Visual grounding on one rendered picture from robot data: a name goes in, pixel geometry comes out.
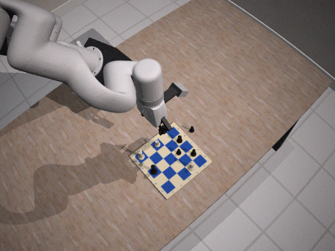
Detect white chess king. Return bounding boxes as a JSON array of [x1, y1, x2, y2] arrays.
[[138, 150, 145, 160]]

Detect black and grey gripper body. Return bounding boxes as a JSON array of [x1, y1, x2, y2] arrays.
[[136, 95, 168, 128]]

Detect blue and cream chessboard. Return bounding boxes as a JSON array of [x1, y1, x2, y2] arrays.
[[129, 122, 212, 199]]

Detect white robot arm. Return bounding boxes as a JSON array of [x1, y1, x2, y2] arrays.
[[0, 0, 189, 113]]

